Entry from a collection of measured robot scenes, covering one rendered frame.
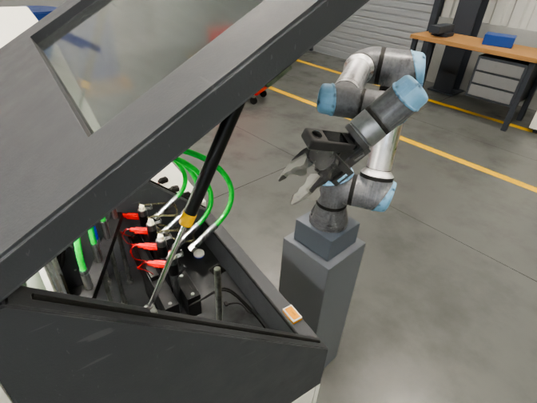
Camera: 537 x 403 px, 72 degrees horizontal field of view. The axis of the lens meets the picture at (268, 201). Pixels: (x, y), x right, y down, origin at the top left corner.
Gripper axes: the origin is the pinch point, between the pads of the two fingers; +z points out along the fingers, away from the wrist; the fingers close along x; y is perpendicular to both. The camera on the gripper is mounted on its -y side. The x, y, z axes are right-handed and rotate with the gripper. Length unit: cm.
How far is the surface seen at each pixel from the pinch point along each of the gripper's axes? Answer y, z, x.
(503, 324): 203, -13, -19
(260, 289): 22.1, 29.0, -4.8
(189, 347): -19.8, 21.0, -29.2
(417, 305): 178, 19, 8
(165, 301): 0.9, 45.1, -2.9
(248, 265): 23.4, 30.5, 4.8
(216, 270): -3.5, 23.2, -8.6
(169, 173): 20, 48, 63
